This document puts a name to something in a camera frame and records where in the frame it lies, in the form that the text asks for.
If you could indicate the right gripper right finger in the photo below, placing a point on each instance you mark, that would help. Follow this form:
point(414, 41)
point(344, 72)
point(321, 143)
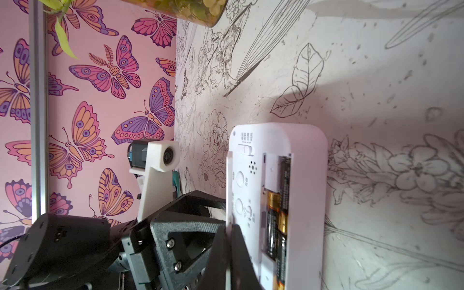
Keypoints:
point(243, 276)

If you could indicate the black gold AAA battery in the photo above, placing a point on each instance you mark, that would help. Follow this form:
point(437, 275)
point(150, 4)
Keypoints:
point(285, 173)
point(281, 251)
point(273, 206)

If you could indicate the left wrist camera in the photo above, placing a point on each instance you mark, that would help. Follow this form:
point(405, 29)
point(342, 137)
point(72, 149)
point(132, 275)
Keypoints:
point(155, 162)

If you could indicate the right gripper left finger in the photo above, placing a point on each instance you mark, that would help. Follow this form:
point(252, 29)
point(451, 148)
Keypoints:
point(219, 261)

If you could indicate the green plant in glass vase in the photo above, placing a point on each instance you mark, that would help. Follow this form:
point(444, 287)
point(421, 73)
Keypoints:
point(206, 13)

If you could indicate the white digital alarm clock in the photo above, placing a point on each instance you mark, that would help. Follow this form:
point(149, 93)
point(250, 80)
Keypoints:
point(253, 168)

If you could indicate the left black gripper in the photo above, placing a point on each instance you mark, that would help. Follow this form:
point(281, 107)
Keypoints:
point(169, 249)

